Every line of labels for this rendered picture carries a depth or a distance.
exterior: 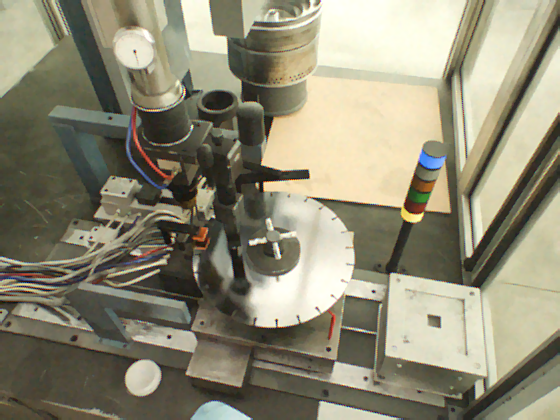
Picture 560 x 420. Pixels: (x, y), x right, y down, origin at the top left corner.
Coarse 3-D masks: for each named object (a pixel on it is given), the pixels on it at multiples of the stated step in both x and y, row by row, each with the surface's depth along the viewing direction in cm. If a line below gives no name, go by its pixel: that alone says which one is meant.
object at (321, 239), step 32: (288, 192) 98; (256, 224) 93; (288, 224) 93; (320, 224) 93; (224, 256) 87; (320, 256) 87; (352, 256) 87; (224, 288) 83; (256, 288) 83; (288, 288) 83; (320, 288) 83; (256, 320) 79; (288, 320) 79
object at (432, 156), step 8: (424, 144) 78; (432, 144) 78; (440, 144) 78; (424, 152) 77; (432, 152) 76; (440, 152) 76; (424, 160) 78; (432, 160) 76; (440, 160) 76; (432, 168) 78
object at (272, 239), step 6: (270, 222) 87; (270, 228) 86; (270, 234) 84; (276, 234) 84; (282, 234) 85; (288, 234) 85; (294, 234) 85; (252, 240) 84; (258, 240) 84; (264, 240) 84; (270, 240) 83; (276, 240) 83; (270, 246) 85; (276, 246) 83; (276, 252) 82
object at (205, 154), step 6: (204, 144) 60; (198, 150) 60; (204, 150) 60; (210, 150) 60; (204, 156) 60; (210, 156) 61; (204, 162) 61; (210, 162) 61; (204, 168) 63; (210, 168) 63; (210, 174) 63; (210, 180) 64; (210, 186) 65
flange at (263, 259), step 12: (264, 228) 91; (276, 228) 91; (288, 240) 89; (252, 252) 87; (264, 252) 86; (288, 252) 87; (300, 252) 87; (252, 264) 85; (264, 264) 85; (276, 264) 85; (288, 264) 85
